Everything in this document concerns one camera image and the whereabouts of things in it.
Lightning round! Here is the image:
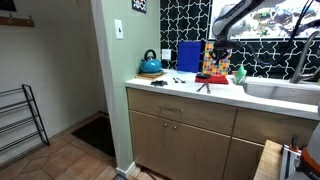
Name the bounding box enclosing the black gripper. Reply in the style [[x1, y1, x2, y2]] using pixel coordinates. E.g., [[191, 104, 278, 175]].
[[211, 40, 238, 60]]

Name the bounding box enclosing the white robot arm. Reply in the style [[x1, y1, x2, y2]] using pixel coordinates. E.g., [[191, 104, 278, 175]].
[[212, 0, 320, 180]]

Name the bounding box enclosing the red cloth mat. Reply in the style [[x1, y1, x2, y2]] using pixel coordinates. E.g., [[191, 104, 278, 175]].
[[195, 75, 229, 85]]

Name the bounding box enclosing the black round plate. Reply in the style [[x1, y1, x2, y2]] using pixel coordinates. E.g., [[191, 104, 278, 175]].
[[196, 73, 211, 79]]

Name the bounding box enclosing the dark floor mat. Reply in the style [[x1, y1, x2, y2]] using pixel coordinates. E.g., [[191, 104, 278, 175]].
[[72, 117, 115, 157]]

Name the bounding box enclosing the green sponge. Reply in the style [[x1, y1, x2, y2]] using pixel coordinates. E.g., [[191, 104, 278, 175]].
[[236, 65, 246, 84]]

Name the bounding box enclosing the blue cutting board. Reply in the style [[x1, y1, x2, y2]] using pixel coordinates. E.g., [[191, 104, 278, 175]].
[[177, 41, 201, 73]]

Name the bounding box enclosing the wooden trivet board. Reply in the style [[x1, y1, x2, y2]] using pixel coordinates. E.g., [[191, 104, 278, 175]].
[[135, 72, 167, 80]]

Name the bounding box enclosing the black star-shaped trivet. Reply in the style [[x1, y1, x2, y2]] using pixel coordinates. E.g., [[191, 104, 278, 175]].
[[151, 80, 168, 87]]

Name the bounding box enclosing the blue tea kettle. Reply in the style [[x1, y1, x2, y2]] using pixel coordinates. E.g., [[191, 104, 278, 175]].
[[139, 49, 162, 73]]

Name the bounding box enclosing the silver kitchen faucet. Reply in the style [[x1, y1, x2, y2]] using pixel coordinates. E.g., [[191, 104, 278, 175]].
[[290, 30, 320, 84]]

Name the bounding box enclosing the framed patterned tile picture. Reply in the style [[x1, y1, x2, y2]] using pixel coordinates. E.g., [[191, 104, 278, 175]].
[[132, 0, 147, 13]]

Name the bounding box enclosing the stainless steel sink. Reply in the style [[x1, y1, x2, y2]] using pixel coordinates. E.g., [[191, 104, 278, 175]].
[[243, 81, 320, 106]]

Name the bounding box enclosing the wooden cabinet with drawer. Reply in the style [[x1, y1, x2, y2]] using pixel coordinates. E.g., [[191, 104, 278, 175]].
[[127, 88, 317, 180]]

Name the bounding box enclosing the wooden block on cart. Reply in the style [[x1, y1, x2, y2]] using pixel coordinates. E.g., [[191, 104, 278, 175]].
[[254, 140, 282, 180]]

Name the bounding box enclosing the white wall outlet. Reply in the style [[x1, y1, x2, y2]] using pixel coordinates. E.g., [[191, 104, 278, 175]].
[[161, 49, 171, 60]]

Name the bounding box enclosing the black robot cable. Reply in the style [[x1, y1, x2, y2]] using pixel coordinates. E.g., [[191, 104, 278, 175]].
[[229, 0, 320, 67]]

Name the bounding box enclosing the wooden coat hook rail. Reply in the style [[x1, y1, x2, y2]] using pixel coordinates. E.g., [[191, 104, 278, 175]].
[[0, 14, 35, 27]]

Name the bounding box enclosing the black wire shoe rack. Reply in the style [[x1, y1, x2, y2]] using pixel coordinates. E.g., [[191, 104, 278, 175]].
[[0, 84, 50, 152]]

